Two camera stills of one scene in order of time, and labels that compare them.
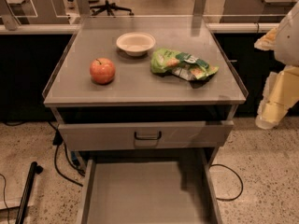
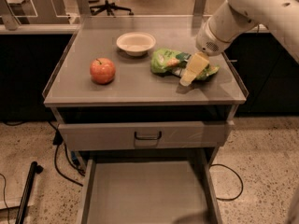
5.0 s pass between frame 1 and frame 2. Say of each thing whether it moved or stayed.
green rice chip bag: stayed
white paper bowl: stayed
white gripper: moved
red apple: stayed
